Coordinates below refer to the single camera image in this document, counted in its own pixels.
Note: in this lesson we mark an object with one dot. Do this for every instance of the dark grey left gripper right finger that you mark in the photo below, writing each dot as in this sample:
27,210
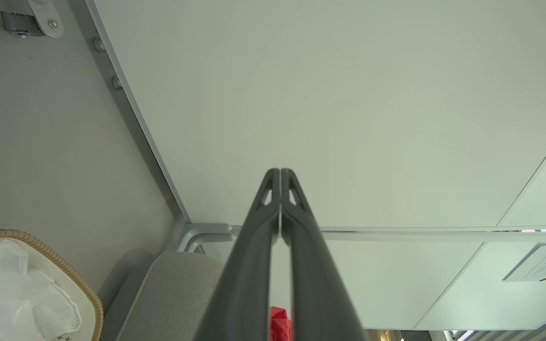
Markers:
315,284

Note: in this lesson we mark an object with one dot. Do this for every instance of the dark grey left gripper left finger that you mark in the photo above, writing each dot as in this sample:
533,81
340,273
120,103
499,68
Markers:
244,284

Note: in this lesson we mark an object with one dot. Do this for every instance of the plain red garment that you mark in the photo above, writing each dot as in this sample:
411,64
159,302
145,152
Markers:
280,327

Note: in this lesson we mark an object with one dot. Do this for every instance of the white basket with rattan rim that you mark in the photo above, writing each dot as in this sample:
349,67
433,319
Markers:
86,312

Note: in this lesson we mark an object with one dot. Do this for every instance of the white fabric basket liner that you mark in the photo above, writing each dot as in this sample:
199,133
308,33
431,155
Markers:
12,298

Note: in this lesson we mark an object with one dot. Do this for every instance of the grey sofa cushion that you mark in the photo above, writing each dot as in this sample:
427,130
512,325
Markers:
173,293

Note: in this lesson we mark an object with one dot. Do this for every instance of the window blinds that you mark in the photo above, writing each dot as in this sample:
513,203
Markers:
514,329

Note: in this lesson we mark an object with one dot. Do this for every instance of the white paper sign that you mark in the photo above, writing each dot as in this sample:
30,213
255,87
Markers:
543,263

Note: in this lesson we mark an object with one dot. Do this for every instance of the round metal bolt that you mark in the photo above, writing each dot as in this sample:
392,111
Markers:
117,83
98,44

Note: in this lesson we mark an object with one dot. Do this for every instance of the grey metal frame rail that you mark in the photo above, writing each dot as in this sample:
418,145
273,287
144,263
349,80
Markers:
396,235

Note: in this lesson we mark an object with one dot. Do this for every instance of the grey metal frame post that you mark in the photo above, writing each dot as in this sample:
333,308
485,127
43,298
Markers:
142,142

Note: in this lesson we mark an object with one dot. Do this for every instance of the grey metal hinge bracket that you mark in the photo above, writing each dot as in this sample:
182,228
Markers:
31,21

